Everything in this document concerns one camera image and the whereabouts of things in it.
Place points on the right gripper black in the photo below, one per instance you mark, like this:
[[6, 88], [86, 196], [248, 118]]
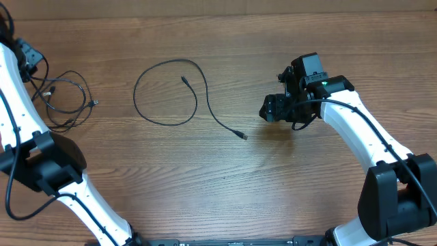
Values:
[[274, 107]]

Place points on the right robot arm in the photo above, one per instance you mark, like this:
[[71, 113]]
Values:
[[399, 191]]

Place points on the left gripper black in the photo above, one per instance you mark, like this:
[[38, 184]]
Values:
[[34, 56]]

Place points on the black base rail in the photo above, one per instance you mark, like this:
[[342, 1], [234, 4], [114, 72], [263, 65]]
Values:
[[235, 242]]

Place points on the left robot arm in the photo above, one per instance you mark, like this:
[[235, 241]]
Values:
[[42, 160]]

